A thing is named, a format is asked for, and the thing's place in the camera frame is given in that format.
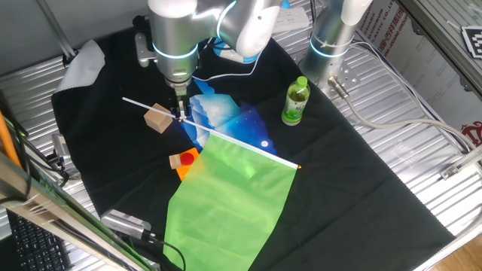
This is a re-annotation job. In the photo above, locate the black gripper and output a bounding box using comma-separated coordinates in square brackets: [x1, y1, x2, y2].
[171, 93, 191, 123]

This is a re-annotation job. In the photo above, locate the green flag white pole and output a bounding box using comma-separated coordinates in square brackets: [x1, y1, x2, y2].
[122, 96, 302, 271]

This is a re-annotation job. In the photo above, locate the large wooden cube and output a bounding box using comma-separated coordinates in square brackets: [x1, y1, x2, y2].
[143, 102, 174, 134]

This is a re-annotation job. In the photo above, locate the orange box red button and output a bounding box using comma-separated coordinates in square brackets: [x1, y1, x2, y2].
[173, 147, 200, 182]

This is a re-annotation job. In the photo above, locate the green tea bottle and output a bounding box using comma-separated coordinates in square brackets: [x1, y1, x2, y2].
[281, 75, 312, 126]

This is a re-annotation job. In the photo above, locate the white power strip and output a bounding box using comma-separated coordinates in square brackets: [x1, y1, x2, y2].
[270, 6, 310, 34]

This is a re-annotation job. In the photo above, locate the orange pole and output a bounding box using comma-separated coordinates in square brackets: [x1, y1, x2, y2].
[0, 111, 22, 169]

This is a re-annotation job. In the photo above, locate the black cloth blue print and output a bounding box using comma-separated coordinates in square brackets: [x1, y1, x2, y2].
[50, 28, 456, 271]

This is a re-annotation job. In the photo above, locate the black keyboard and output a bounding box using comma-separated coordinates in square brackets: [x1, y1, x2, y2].
[6, 210, 75, 271]

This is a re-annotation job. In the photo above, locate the white board red lettering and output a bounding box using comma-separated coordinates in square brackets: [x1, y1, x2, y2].
[355, 0, 482, 148]

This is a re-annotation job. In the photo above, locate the aluminium profile beam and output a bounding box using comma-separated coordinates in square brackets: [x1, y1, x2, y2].
[398, 0, 482, 95]

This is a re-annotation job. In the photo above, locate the black white marker tag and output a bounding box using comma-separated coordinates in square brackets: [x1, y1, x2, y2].
[461, 25, 482, 59]

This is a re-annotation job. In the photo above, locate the white lamp cable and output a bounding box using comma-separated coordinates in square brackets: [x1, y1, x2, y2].
[191, 48, 264, 82]

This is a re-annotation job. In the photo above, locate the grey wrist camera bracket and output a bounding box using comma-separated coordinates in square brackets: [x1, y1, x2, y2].
[133, 14, 158, 68]

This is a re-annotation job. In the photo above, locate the silver ribbed camera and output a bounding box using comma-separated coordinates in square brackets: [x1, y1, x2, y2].
[100, 209, 156, 242]

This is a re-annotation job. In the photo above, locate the black camera cable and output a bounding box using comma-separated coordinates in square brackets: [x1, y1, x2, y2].
[142, 233, 188, 271]

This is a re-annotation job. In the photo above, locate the aluminium frame post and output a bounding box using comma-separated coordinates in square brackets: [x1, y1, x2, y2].
[35, 0, 79, 69]

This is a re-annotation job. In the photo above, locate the aluminium desk frame rail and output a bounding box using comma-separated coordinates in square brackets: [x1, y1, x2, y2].
[0, 150, 159, 271]

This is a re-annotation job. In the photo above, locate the thin white cable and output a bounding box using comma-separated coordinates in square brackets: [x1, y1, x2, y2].
[349, 40, 471, 151]

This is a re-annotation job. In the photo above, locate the thick grey robot cable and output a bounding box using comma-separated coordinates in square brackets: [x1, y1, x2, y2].
[327, 76, 482, 151]

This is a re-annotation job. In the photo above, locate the metal angle bracket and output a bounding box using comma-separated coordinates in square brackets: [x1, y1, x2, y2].
[439, 145, 482, 181]

